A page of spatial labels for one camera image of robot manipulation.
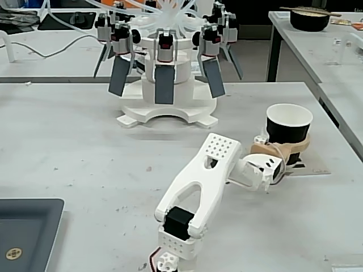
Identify black flat mat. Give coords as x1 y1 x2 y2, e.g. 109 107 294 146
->
37 12 98 31

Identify white background table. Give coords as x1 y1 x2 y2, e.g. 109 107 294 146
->
268 10 363 86

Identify wooden chopstick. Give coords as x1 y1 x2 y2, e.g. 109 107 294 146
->
278 6 343 17

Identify translucent tubing bundle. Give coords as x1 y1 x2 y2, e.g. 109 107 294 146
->
41 0 218 38

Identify printed paper mat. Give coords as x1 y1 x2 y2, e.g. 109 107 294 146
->
280 154 332 177

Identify black bowl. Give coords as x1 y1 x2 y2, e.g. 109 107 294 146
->
289 6 331 32

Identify dark clutter pile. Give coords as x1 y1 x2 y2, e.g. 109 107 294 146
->
0 6 41 35

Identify grey plastic tray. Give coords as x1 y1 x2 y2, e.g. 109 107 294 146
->
0 198 66 272

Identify white round dispenser stand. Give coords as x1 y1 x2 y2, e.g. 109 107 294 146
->
116 36 220 130

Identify white gripper black slots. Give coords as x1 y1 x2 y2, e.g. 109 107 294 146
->
242 133 312 191

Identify round tray sticker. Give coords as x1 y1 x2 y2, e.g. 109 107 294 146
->
6 246 23 261

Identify black paper cup white inside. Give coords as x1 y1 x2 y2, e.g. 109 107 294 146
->
265 103 314 145

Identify orange red packet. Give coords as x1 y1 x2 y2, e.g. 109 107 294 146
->
330 19 363 29

